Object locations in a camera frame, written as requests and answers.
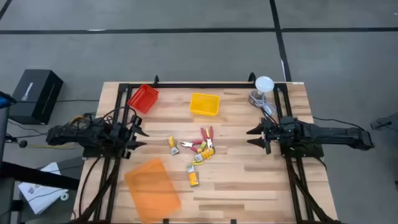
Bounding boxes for blue object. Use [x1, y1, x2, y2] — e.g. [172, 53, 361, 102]
[0, 91, 17, 109]

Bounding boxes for black beam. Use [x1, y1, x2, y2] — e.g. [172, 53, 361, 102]
[0, 161, 80, 191]

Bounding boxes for orange translucent plastic bin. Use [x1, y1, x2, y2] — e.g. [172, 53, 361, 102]
[124, 157, 182, 224]

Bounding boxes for red plastic basket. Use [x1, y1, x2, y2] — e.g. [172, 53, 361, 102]
[127, 83, 160, 114]

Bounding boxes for white lamp power cord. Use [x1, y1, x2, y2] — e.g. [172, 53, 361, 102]
[250, 91, 277, 118]

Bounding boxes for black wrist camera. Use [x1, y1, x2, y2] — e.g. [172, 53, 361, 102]
[267, 124, 282, 141]
[110, 123, 126, 139]

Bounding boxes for yellow cable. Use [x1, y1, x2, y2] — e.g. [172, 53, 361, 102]
[27, 114, 85, 150]

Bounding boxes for yellow plastic basket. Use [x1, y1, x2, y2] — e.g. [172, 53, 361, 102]
[189, 92, 221, 117]

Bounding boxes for black metal table frame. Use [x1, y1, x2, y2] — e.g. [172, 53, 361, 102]
[70, 73, 343, 224]

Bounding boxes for white paper sheets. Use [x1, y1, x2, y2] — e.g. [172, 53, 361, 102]
[17, 161, 69, 215]

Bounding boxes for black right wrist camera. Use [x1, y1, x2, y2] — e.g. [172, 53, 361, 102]
[267, 124, 282, 141]

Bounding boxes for black floor cable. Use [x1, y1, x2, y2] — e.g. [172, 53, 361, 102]
[312, 116, 365, 130]

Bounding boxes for black cardboard box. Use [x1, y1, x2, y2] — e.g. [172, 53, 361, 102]
[8, 68, 64, 125]

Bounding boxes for yellow crayon box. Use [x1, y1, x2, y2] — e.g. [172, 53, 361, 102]
[195, 147, 216, 162]
[186, 164, 200, 187]
[168, 135, 180, 156]

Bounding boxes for white bulb table lamp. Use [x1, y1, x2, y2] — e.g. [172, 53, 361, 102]
[248, 75, 275, 108]

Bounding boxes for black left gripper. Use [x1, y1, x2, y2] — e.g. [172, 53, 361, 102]
[109, 114, 150, 159]

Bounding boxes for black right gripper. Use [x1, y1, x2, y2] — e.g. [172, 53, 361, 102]
[246, 117, 284, 155]

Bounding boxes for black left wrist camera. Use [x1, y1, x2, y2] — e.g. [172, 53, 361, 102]
[110, 123, 126, 139]

